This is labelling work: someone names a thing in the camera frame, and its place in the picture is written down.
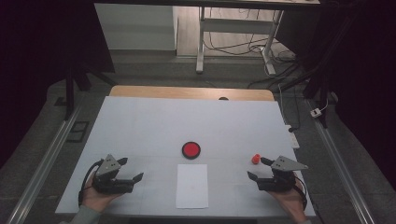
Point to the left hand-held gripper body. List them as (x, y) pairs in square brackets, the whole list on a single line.
[(107, 166)]

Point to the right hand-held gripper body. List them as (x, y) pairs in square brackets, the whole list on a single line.
[(283, 163)]

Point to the orange stamp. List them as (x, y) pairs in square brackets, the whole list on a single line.
[(255, 159)]

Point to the round red ink pad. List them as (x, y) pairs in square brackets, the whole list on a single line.
[(190, 150)]

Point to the person's left hand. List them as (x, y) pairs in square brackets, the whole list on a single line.
[(93, 199)]

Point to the person's right hand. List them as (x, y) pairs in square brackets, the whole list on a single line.
[(289, 202)]

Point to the black floor socket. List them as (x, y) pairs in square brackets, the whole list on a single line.
[(77, 131)]

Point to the white paper sheet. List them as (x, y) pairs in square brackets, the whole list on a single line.
[(192, 186)]

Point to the small white adapter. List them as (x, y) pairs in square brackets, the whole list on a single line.
[(315, 112)]

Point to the black table grommet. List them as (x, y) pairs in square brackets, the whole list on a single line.
[(223, 98)]

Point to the black metal stand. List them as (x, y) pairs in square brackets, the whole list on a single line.
[(69, 93), (322, 87)]

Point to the black curtain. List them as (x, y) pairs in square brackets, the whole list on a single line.
[(370, 77), (37, 46)]

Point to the white cabinet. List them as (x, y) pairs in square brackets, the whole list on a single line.
[(134, 28)]

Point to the aluminium floor rail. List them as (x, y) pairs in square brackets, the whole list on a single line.
[(339, 161), (46, 161)]

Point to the white metal desk frame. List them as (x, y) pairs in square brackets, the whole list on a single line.
[(233, 25)]

